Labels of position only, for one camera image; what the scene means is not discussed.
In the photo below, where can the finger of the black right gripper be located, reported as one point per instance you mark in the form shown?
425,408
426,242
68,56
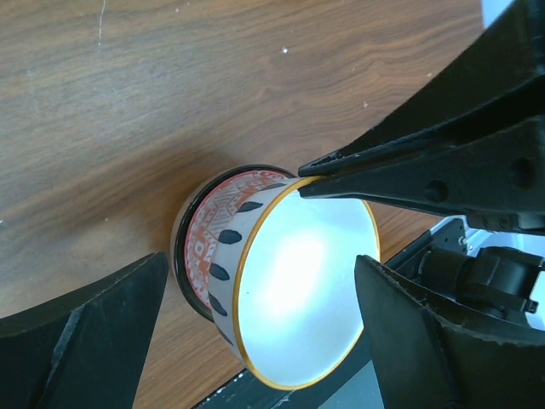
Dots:
496,82
496,182

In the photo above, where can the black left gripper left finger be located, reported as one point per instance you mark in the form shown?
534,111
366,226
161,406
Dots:
87,348

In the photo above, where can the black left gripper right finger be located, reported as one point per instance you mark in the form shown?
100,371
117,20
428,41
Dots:
431,352

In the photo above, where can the red patterned ceramic bowl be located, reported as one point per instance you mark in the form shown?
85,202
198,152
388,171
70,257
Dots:
208,238

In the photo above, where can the beige black rimmed bowl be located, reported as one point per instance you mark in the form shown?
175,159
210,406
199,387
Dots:
183,264

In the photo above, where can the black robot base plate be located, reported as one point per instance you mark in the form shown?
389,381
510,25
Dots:
497,274

